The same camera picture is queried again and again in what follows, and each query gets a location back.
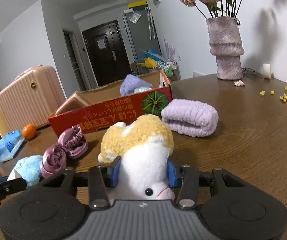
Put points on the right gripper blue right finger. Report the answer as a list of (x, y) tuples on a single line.
[(174, 173)]

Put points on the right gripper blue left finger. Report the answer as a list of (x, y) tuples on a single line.
[(113, 172)]

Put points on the white yellow plush toy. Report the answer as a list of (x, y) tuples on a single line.
[(144, 148)]

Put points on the blue plush toy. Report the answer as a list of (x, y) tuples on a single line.
[(27, 168)]

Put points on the pink layered sponge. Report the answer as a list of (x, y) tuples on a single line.
[(76, 101)]

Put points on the purple knitted pouch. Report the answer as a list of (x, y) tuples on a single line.
[(130, 83)]

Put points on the iridescent mesh bath puff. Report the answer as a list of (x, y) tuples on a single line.
[(142, 89)]

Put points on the blue tissue pack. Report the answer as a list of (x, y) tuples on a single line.
[(10, 144)]

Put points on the purple satin bag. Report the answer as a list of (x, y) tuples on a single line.
[(72, 144)]

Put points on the lilac rolled towel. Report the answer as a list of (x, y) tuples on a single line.
[(191, 118)]

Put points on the red cardboard box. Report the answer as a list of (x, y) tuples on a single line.
[(109, 107)]

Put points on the orange fruit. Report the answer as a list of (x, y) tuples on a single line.
[(29, 132)]

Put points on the metal storage cart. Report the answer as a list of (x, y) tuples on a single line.
[(171, 69)]

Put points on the pink ribbed suitcase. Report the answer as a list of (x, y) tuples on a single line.
[(31, 97)]

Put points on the dark entrance door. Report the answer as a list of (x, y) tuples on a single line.
[(107, 53)]

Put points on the purple textured vase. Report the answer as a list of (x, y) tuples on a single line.
[(226, 45)]

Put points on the white small candle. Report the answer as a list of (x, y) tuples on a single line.
[(266, 71)]

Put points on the grey refrigerator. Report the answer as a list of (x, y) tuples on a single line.
[(141, 31)]

